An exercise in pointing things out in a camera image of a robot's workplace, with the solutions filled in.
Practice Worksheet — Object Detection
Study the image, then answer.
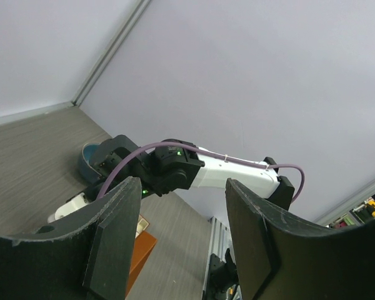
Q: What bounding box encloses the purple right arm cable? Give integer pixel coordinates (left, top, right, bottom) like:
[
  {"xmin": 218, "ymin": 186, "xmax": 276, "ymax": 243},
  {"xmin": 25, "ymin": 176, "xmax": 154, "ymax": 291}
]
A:
[{"xmin": 95, "ymin": 142, "xmax": 307, "ymax": 204}]

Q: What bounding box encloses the brown jewelry box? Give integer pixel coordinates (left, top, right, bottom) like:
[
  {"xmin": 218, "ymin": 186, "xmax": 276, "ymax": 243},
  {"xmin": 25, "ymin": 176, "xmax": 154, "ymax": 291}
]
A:
[{"xmin": 125, "ymin": 231, "xmax": 157, "ymax": 296}]

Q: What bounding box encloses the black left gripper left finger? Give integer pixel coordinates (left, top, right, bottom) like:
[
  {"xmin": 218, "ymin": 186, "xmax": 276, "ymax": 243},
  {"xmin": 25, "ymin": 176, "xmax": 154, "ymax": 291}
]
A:
[{"xmin": 0, "ymin": 177, "xmax": 141, "ymax": 299}]

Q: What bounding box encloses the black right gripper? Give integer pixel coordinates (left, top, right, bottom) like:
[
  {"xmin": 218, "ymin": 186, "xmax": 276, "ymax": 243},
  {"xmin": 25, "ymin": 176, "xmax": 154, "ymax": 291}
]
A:
[{"xmin": 82, "ymin": 181, "xmax": 104, "ymax": 202}]

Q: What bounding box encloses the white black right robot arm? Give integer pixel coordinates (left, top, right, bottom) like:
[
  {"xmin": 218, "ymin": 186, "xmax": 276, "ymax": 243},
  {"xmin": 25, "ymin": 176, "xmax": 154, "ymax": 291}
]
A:
[{"xmin": 78, "ymin": 135, "xmax": 297, "ymax": 210}]

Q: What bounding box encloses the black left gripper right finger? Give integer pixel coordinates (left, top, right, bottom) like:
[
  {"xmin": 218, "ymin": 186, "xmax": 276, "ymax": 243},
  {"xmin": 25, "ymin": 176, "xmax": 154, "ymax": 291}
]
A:
[{"xmin": 226, "ymin": 179, "xmax": 375, "ymax": 299}]

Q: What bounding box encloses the blue ceramic bowl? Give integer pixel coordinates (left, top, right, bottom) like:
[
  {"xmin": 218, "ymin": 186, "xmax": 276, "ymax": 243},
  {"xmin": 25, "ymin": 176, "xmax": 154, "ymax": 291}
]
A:
[{"xmin": 77, "ymin": 143, "xmax": 101, "ymax": 184}]

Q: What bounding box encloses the brown jewelry tray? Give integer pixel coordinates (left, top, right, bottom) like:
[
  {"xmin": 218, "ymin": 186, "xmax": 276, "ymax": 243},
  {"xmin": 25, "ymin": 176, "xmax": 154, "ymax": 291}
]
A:
[{"xmin": 135, "ymin": 215, "xmax": 149, "ymax": 238}]

